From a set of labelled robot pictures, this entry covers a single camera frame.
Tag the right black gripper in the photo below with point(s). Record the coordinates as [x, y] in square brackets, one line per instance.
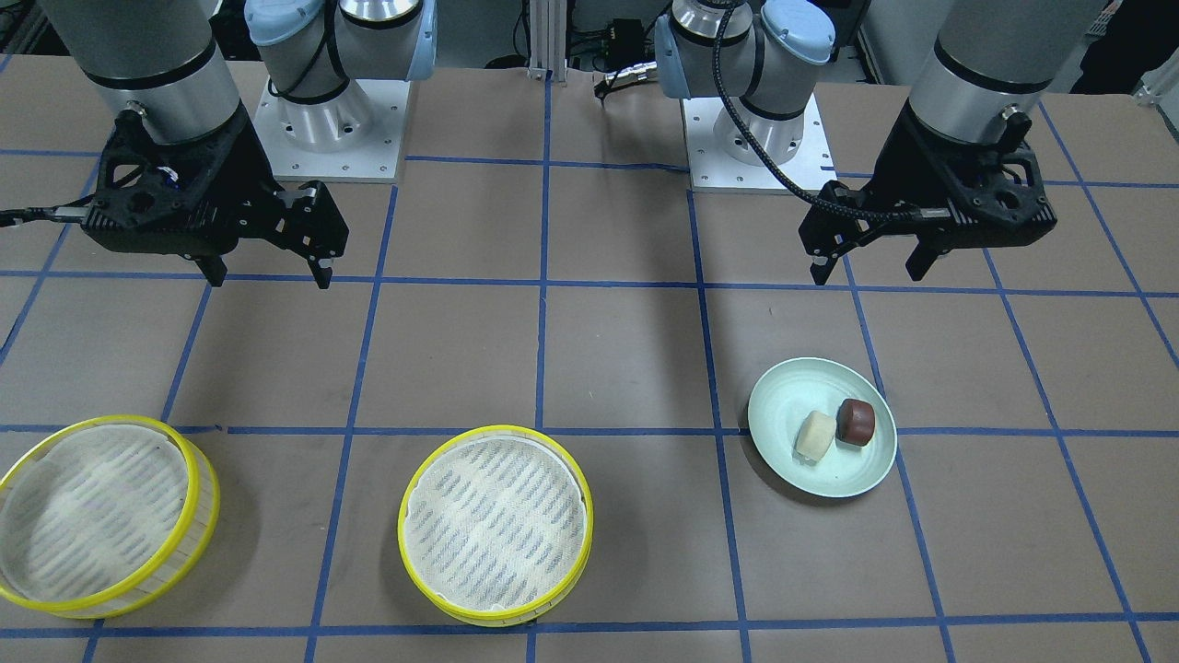
[241, 164]

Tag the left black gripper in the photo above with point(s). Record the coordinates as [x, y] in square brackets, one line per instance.
[895, 180]

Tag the brown steamed bun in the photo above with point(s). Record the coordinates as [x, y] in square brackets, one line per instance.
[855, 422]

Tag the white steamed bun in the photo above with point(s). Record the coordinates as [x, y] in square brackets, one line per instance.
[815, 437]

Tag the yellow steamer basket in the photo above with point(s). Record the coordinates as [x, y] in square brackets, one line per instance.
[495, 528]
[105, 516]

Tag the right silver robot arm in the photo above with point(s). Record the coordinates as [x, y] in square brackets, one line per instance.
[162, 59]

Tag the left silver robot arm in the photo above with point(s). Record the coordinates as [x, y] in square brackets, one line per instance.
[988, 56]

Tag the light green plate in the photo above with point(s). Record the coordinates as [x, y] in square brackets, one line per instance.
[786, 393]

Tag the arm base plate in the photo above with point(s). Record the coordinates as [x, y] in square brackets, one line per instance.
[354, 138]
[720, 160]

